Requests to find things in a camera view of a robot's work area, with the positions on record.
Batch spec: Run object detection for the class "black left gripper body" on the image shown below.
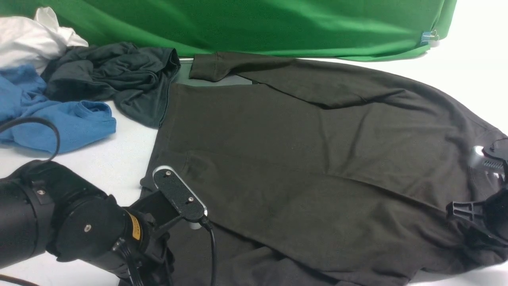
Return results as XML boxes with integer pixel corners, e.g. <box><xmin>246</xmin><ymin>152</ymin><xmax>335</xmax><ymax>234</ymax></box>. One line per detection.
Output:
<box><xmin>119</xmin><ymin>191</ymin><xmax>180</xmax><ymax>286</ymax></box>

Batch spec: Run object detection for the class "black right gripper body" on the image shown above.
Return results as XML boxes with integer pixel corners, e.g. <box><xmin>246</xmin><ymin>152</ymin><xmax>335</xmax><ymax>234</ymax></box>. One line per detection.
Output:
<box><xmin>446</xmin><ymin>201</ymin><xmax>508</xmax><ymax>246</ymax></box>

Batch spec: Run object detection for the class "gray long-sleeved shirt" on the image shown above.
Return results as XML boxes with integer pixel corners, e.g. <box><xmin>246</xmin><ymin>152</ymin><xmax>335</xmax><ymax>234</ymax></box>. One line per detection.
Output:
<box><xmin>141</xmin><ymin>52</ymin><xmax>507</xmax><ymax>286</ymax></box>

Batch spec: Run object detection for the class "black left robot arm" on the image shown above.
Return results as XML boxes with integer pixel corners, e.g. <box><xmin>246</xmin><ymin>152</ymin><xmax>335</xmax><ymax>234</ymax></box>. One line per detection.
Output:
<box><xmin>1</xmin><ymin>160</ymin><xmax>177</xmax><ymax>286</ymax></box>

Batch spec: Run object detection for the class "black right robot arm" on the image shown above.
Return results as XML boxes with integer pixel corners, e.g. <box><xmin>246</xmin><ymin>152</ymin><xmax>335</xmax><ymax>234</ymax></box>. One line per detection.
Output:
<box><xmin>446</xmin><ymin>188</ymin><xmax>508</xmax><ymax>247</ymax></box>

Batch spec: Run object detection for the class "dark teal crumpled shirt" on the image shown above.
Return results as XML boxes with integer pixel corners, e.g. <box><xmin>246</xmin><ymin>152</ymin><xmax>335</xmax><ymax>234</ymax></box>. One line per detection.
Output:
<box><xmin>41</xmin><ymin>42</ymin><xmax>181</xmax><ymax>128</ymax></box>

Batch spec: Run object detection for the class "blue crumpled shirt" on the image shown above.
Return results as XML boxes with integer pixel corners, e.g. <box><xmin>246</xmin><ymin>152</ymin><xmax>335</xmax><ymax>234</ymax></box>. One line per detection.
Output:
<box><xmin>0</xmin><ymin>65</ymin><xmax>116</xmax><ymax>153</ymax></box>

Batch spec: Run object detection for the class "blue binder clip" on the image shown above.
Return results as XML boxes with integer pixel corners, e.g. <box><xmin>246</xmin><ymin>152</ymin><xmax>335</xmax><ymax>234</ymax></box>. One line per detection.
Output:
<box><xmin>420</xmin><ymin>29</ymin><xmax>440</xmax><ymax>46</ymax></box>

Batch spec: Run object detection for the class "green backdrop cloth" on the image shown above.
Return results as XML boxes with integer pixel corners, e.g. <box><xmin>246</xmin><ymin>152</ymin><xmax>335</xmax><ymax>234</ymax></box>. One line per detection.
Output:
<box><xmin>1</xmin><ymin>0</ymin><xmax>457</xmax><ymax>62</ymax></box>

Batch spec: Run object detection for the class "white crumpled cloth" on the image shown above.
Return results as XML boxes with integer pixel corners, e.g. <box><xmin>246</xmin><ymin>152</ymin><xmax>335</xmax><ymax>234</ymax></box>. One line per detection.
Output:
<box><xmin>0</xmin><ymin>7</ymin><xmax>89</xmax><ymax>74</ymax></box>

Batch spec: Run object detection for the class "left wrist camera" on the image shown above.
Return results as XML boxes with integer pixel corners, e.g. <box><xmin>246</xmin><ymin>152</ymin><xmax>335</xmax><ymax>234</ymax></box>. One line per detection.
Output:
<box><xmin>152</xmin><ymin>165</ymin><xmax>210</xmax><ymax>231</ymax></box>

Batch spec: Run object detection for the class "black left camera cable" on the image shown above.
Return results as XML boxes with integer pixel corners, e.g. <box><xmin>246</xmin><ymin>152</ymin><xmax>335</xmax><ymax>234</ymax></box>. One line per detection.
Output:
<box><xmin>0</xmin><ymin>116</ymin><xmax>217</xmax><ymax>286</ymax></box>

